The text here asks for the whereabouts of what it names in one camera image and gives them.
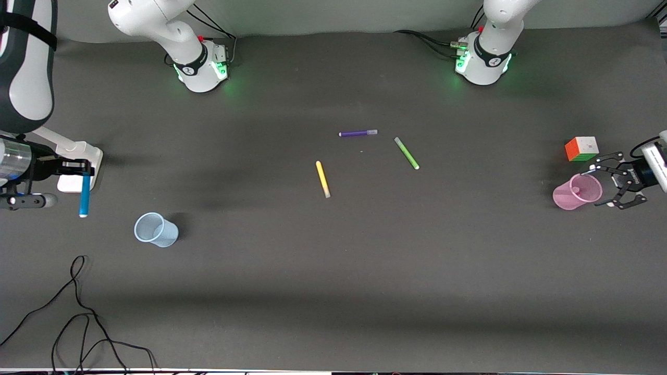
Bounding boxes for white stand with base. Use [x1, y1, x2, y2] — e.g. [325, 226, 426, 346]
[34, 127, 103, 193]

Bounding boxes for green marker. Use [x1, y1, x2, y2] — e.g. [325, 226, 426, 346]
[394, 137, 420, 170]

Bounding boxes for blue mesh cup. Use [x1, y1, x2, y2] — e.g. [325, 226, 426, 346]
[134, 212, 179, 248]

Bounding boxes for colourful puzzle cube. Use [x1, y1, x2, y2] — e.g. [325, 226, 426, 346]
[565, 136, 599, 163]

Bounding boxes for blue marker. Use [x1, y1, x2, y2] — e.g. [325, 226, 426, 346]
[79, 174, 91, 218]

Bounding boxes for thin black loose cable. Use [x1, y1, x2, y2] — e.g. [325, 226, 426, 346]
[0, 255, 128, 375]
[51, 312, 158, 375]

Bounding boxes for black right arm base cables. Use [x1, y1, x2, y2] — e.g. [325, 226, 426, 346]
[187, 5, 238, 67]

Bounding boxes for pink mesh cup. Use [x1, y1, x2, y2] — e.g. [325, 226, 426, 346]
[552, 173, 603, 211]

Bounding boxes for black left arm base cables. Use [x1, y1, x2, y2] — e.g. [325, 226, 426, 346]
[393, 10, 488, 59]

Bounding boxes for yellow marker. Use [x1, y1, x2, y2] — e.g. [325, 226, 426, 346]
[315, 160, 331, 198]

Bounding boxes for black arm base cables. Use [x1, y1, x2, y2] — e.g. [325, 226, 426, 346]
[187, 5, 238, 67]
[393, 10, 488, 59]

